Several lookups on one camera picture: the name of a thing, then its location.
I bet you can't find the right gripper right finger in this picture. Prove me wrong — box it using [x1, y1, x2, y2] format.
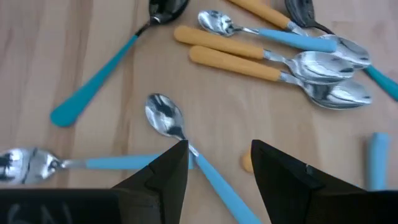
[250, 139, 359, 224]

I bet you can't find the orange handle silver spoon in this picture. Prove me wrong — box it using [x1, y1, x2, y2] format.
[241, 150, 255, 174]
[228, 0, 373, 71]
[173, 24, 355, 85]
[188, 45, 373, 110]

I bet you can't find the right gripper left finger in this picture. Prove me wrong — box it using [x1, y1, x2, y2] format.
[111, 139, 190, 224]

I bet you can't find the teal handle black spoon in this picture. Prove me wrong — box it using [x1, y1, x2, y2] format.
[284, 0, 398, 102]
[49, 0, 190, 128]

